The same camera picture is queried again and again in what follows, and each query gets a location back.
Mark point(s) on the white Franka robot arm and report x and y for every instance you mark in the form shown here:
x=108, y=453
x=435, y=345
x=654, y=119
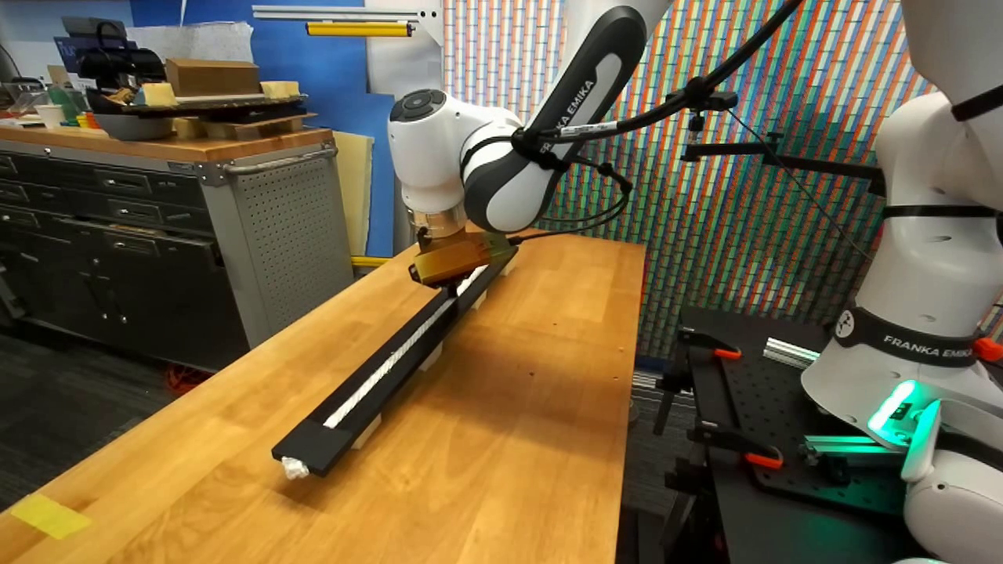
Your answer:
x=941, y=260

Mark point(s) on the teal green object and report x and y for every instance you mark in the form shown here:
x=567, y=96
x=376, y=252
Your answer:
x=68, y=105

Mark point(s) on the yellow floor strip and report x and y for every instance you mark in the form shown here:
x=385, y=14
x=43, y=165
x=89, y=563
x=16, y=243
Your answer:
x=365, y=266

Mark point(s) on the beige foam panel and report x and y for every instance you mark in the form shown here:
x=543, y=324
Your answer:
x=352, y=190

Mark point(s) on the perforated backdrop panel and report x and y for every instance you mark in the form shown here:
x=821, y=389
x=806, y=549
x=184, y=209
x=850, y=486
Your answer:
x=730, y=272

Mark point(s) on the grey perforated metal cabinet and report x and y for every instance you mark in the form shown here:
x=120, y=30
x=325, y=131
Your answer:
x=272, y=240

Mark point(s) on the yellow bar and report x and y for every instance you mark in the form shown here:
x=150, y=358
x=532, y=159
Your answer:
x=360, y=30

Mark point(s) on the yellow foam block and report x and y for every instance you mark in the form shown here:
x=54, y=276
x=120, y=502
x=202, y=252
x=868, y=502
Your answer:
x=158, y=96
x=284, y=92

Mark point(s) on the silver aluminium extrusion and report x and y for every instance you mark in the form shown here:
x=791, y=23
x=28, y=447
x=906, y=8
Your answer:
x=788, y=352

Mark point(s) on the wooden support block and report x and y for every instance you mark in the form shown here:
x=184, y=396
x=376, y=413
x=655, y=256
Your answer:
x=244, y=127

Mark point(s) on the brown cardboard box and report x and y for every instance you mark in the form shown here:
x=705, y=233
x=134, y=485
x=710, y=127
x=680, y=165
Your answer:
x=214, y=79

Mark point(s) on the black breadboard base table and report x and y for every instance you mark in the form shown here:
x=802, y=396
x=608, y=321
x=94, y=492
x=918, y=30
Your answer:
x=772, y=528

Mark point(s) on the wooden cabinet top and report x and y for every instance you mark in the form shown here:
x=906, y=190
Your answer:
x=158, y=147

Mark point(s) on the black equipment pile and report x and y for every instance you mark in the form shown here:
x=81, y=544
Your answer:
x=105, y=50

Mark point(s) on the yellow tape patch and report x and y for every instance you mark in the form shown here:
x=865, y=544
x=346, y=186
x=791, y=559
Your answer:
x=48, y=519

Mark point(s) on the yellow wrist camera mount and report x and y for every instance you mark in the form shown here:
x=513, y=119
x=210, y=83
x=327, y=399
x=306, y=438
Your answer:
x=451, y=256

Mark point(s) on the long black grooved rail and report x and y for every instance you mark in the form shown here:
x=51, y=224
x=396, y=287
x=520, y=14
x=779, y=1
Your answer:
x=325, y=449

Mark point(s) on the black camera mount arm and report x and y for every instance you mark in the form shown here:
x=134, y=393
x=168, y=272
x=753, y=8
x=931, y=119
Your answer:
x=783, y=159

